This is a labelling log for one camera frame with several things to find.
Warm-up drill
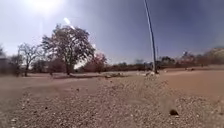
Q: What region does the reddish-brown tree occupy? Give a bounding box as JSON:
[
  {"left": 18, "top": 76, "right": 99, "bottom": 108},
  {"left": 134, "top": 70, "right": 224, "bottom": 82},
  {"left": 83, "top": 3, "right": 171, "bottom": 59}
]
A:
[{"left": 83, "top": 52, "right": 110, "bottom": 74}]

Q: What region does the brown gravelly dirt ground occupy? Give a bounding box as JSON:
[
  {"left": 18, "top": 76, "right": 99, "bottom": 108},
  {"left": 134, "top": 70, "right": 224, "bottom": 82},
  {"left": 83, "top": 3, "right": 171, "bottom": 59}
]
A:
[{"left": 0, "top": 66, "right": 224, "bottom": 128}]

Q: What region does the large broad leafy tree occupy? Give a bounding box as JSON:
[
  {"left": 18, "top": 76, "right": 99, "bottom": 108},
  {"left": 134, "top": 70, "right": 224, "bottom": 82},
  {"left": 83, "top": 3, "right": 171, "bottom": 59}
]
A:
[{"left": 40, "top": 24, "right": 97, "bottom": 76}]

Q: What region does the tall thin dark pole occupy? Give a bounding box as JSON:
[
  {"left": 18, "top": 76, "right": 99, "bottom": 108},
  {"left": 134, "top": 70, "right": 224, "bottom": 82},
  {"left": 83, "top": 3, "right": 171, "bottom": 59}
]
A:
[{"left": 143, "top": 0, "right": 159, "bottom": 75}]

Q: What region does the distant row of trees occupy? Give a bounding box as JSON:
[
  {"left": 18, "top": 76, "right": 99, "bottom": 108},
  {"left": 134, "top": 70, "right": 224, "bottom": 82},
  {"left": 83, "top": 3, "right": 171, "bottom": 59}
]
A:
[{"left": 0, "top": 45, "right": 224, "bottom": 76}]

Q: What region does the dark round stone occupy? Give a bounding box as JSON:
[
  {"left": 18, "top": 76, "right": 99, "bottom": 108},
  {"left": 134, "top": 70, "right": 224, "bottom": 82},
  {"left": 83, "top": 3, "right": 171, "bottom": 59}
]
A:
[{"left": 169, "top": 109, "right": 180, "bottom": 117}]

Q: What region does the bare branchy tree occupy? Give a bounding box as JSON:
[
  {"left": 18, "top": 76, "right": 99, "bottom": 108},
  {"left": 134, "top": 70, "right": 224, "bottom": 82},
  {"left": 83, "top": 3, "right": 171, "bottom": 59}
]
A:
[{"left": 17, "top": 42, "right": 44, "bottom": 78}]

